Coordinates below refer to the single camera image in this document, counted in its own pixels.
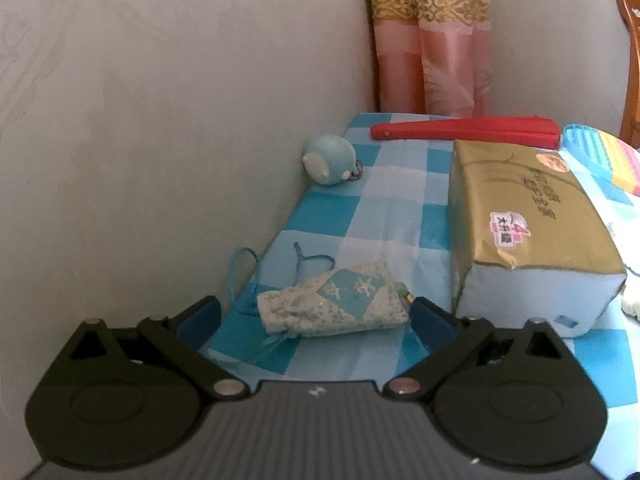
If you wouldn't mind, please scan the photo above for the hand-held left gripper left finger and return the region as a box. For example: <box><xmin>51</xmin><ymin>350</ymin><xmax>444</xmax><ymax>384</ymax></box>
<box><xmin>70</xmin><ymin>296</ymin><xmax>246</xmax><ymax>401</ymax></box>

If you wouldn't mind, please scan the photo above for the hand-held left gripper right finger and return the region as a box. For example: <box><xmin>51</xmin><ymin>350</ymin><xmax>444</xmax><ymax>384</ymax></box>
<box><xmin>385</xmin><ymin>297</ymin><xmax>573</xmax><ymax>401</ymax></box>

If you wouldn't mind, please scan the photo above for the floral sachet pouch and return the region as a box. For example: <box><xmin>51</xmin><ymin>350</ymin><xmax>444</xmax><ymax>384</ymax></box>
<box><xmin>227</xmin><ymin>242</ymin><xmax>416</xmax><ymax>361</ymax></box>

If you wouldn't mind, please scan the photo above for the teal round plush keychain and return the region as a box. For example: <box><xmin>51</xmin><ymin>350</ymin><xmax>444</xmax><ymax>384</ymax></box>
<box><xmin>301</xmin><ymin>133</ymin><xmax>363</xmax><ymax>186</ymax></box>

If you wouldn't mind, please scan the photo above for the cream fabric scrunchie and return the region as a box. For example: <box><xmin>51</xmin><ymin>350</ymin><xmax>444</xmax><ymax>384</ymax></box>
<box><xmin>620</xmin><ymin>267</ymin><xmax>640</xmax><ymax>317</ymax></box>

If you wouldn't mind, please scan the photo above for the blue checked tablecloth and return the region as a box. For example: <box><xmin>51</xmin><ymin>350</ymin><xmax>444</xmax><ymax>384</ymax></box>
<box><xmin>200</xmin><ymin>112</ymin><xmax>640</xmax><ymax>473</ymax></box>

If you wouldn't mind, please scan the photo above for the gold tissue pack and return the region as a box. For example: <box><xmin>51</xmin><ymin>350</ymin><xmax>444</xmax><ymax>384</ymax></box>
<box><xmin>447</xmin><ymin>139</ymin><xmax>628</xmax><ymax>339</ymax></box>

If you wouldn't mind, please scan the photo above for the red folding fan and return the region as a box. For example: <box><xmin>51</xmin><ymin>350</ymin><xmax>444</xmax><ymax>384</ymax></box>
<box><xmin>370</xmin><ymin>116</ymin><xmax>561</xmax><ymax>150</ymax></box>

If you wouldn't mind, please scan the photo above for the rainbow bubble pop toy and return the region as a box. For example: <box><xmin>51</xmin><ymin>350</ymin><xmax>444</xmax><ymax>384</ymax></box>
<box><xmin>561</xmin><ymin>124</ymin><xmax>640</xmax><ymax>196</ymax></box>

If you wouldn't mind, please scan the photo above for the pink curtain with gold band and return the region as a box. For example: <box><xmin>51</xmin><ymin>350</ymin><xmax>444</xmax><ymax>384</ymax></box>
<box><xmin>362</xmin><ymin>0</ymin><xmax>493</xmax><ymax>116</ymax></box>

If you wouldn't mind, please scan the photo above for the wooden headboard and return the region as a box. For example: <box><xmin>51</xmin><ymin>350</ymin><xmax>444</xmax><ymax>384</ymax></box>
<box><xmin>616</xmin><ymin>0</ymin><xmax>640</xmax><ymax>148</ymax></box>

